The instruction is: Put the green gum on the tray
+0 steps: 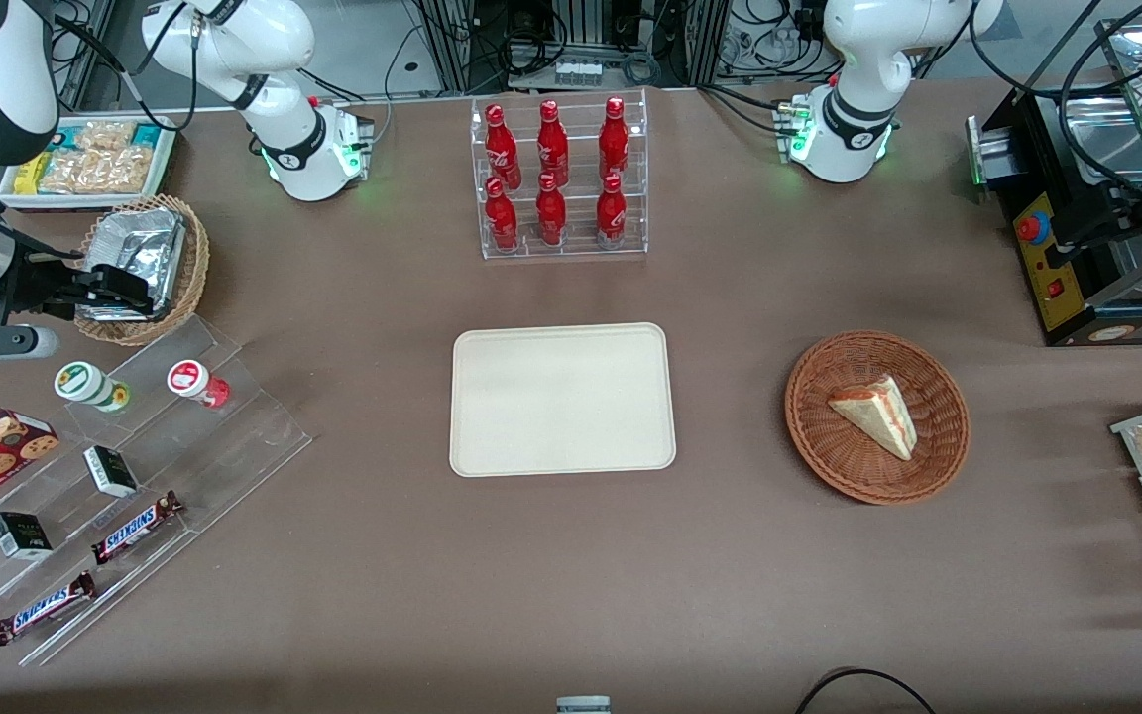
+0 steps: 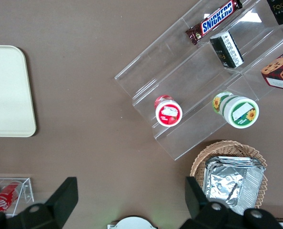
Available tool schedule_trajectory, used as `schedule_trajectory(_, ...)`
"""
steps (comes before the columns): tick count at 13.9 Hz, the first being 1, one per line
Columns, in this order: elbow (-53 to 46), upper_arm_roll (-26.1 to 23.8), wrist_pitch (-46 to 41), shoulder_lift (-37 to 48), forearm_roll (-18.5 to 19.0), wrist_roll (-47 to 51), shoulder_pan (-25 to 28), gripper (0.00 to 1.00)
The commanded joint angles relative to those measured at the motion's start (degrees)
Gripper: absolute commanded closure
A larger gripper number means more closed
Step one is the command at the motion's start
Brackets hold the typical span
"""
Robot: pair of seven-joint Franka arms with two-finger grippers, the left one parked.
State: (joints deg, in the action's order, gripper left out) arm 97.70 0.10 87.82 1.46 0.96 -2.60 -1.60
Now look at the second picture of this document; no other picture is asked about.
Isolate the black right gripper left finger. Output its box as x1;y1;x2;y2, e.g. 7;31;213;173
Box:
0;177;79;229

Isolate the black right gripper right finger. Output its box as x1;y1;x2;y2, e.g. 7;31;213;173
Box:
179;176;283;229

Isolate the green sunflower yogurt cup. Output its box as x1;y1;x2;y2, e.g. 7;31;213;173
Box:
212;91;260;129

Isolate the aluminium foil tray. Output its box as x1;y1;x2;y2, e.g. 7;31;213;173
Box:
202;157;266;217
206;155;267;169

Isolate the cream rectangular plastic tray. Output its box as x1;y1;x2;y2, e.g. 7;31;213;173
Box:
0;45;37;138

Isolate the clear acrylic bottle rack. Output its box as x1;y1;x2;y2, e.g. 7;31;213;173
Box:
0;177;35;218

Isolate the red cola bottle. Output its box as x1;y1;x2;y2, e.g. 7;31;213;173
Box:
0;181;23;214

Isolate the wicker basket holding foil trays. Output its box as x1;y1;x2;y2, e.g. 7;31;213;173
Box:
190;140;269;209

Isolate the red yogurt cup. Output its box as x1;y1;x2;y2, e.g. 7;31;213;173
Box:
154;94;183;128

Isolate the clear acrylic stepped display stand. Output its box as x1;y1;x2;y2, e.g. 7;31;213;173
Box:
114;0;283;161

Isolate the small black carton box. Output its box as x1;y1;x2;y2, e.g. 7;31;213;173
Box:
266;0;283;26
209;30;244;69

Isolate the red chocolate chip cookie box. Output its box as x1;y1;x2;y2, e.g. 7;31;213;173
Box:
261;46;283;92

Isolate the Snickers chocolate bar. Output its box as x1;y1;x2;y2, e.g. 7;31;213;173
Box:
185;0;243;46

